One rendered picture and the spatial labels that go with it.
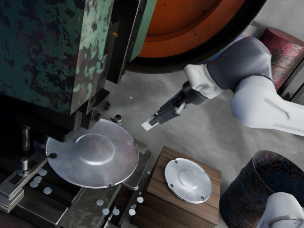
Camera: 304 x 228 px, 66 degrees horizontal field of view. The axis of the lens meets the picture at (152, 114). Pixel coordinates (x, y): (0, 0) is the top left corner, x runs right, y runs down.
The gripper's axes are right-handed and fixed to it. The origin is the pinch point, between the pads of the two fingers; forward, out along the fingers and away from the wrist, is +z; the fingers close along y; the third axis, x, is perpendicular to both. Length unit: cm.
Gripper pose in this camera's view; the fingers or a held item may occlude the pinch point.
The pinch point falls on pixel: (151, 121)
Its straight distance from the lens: 76.3
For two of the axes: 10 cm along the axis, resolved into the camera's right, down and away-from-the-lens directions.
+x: -6.8, -6.9, -2.3
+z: -6.8, 4.9, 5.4
